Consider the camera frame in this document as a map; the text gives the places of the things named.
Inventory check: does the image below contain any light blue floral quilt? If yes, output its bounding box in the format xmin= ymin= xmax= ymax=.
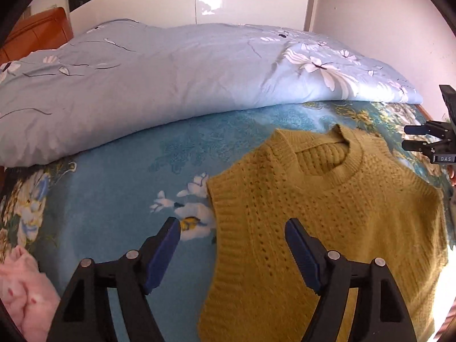
xmin=1 ymin=19 xmax=423 ymax=168

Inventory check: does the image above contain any teal floral bed sheet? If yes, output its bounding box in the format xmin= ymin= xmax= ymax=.
xmin=0 ymin=100 xmax=455 ymax=342

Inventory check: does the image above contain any pink fleece blanket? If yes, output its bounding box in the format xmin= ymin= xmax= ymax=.
xmin=1 ymin=245 xmax=60 ymax=341

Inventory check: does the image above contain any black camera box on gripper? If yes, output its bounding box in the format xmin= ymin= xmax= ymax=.
xmin=439 ymin=85 xmax=456 ymax=125

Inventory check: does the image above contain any orange wooden headboard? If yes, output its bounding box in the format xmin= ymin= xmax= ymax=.
xmin=0 ymin=7 xmax=74 ymax=64

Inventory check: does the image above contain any mustard yellow knit vest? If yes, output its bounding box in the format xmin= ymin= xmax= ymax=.
xmin=199 ymin=125 xmax=447 ymax=341

